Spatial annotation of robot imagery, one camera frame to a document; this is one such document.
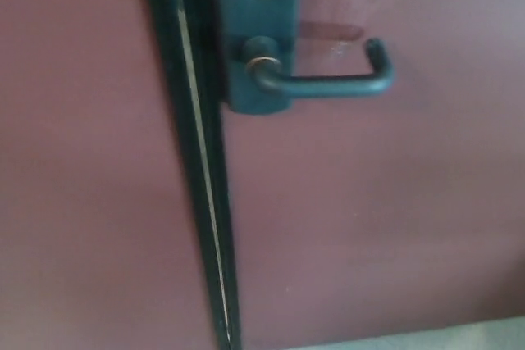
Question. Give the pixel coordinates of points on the black door edge strip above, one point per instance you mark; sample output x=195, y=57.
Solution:
x=207, y=92
x=180, y=92

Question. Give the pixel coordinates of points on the plain maroon door leaf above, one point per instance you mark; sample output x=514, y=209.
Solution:
x=82, y=153

